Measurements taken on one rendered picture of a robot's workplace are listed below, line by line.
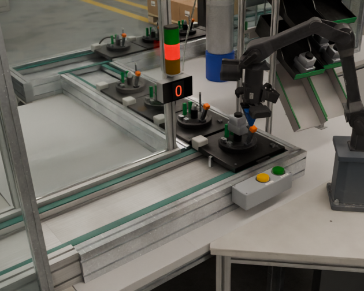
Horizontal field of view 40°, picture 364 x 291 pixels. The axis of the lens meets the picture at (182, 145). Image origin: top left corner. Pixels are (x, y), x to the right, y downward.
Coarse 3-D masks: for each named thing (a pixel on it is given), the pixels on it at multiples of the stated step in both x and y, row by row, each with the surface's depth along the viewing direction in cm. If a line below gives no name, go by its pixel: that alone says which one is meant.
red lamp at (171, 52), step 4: (164, 44) 160; (176, 44) 159; (168, 48) 159; (172, 48) 159; (176, 48) 159; (168, 52) 160; (172, 52) 159; (176, 52) 160; (168, 56) 160; (172, 56) 160; (176, 56) 161
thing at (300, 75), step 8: (264, 16) 186; (264, 24) 184; (280, 24) 193; (256, 32) 190; (264, 32) 185; (304, 40) 185; (280, 48) 178; (288, 48) 186; (296, 48) 187; (304, 48) 186; (280, 56) 179; (288, 56) 183; (288, 64) 180; (320, 64) 180; (288, 72) 177; (296, 72) 178; (312, 72) 177; (320, 72) 179
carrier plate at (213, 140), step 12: (216, 144) 181; (264, 144) 180; (276, 144) 179; (216, 156) 173; (228, 156) 173; (240, 156) 172; (252, 156) 172; (264, 156) 173; (228, 168) 169; (240, 168) 167
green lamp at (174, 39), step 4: (164, 28) 158; (164, 32) 158; (168, 32) 157; (172, 32) 156; (176, 32) 157; (164, 36) 159; (168, 36) 157; (172, 36) 157; (176, 36) 158; (164, 40) 159; (168, 40) 158; (172, 40) 158; (176, 40) 158; (168, 44) 159; (172, 44) 158
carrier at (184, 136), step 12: (192, 108) 195; (180, 120) 195; (192, 120) 195; (204, 120) 193; (216, 120) 199; (228, 120) 199; (180, 132) 190; (192, 132) 190; (204, 132) 190; (216, 132) 191
